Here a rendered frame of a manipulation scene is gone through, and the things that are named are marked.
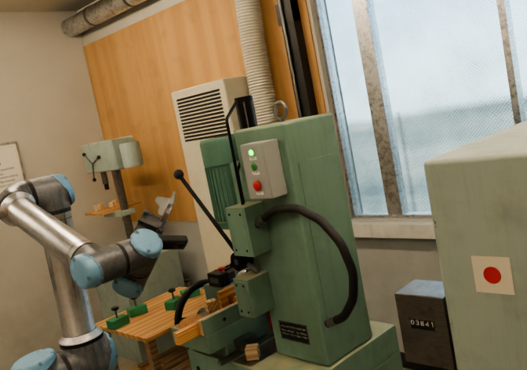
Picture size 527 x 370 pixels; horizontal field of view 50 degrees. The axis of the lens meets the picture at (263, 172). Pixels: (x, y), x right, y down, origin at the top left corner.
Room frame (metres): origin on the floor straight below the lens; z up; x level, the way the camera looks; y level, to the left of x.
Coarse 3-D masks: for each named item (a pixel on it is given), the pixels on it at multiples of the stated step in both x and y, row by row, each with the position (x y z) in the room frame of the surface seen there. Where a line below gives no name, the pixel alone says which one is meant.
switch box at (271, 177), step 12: (252, 144) 1.57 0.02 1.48; (264, 144) 1.55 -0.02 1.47; (276, 144) 1.57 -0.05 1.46; (252, 156) 1.58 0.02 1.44; (264, 156) 1.54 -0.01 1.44; (276, 156) 1.57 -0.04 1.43; (264, 168) 1.55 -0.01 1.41; (276, 168) 1.56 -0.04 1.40; (252, 180) 1.59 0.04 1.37; (264, 180) 1.56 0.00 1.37; (276, 180) 1.56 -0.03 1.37; (252, 192) 1.60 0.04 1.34; (264, 192) 1.56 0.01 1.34; (276, 192) 1.55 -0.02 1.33
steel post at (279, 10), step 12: (288, 0) 3.19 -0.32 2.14; (276, 12) 3.26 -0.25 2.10; (288, 12) 3.20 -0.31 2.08; (288, 24) 3.21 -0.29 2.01; (300, 24) 3.22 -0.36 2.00; (288, 36) 3.22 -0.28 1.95; (300, 36) 3.21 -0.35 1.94; (288, 48) 3.21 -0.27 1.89; (300, 48) 3.19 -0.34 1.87; (288, 60) 3.25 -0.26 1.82; (300, 60) 3.18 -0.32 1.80; (300, 72) 3.19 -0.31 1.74; (300, 84) 3.20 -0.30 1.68; (312, 84) 3.23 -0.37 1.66; (300, 96) 3.22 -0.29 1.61; (312, 96) 3.21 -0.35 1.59; (300, 108) 3.21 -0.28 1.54; (312, 108) 3.20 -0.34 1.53
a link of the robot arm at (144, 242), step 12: (132, 240) 1.47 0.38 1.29; (144, 240) 1.48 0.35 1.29; (156, 240) 1.50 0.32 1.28; (132, 252) 1.45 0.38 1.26; (144, 252) 1.46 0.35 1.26; (156, 252) 1.48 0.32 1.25; (132, 264) 1.45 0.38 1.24; (144, 264) 1.48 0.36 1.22; (132, 276) 1.52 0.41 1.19; (144, 276) 1.53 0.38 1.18
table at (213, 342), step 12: (204, 312) 1.96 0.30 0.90; (240, 324) 1.81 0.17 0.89; (252, 324) 1.84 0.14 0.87; (264, 324) 1.88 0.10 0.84; (204, 336) 1.73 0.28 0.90; (216, 336) 1.74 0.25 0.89; (228, 336) 1.77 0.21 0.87; (192, 348) 1.79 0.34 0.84; (204, 348) 1.74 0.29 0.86; (216, 348) 1.74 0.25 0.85
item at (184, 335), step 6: (192, 324) 1.75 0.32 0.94; (180, 330) 1.71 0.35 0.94; (186, 330) 1.71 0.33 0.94; (192, 330) 1.73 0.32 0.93; (198, 330) 1.74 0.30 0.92; (174, 336) 1.70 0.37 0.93; (180, 336) 1.70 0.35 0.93; (186, 336) 1.71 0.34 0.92; (192, 336) 1.73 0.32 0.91; (180, 342) 1.69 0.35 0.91; (186, 342) 1.71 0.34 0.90
